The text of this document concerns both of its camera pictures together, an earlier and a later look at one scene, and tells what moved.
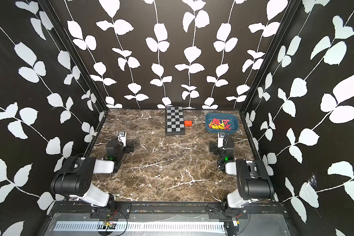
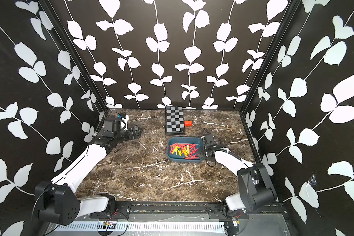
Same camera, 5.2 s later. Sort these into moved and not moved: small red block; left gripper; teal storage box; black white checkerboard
Moved: left gripper; teal storage box
Not moved: small red block; black white checkerboard
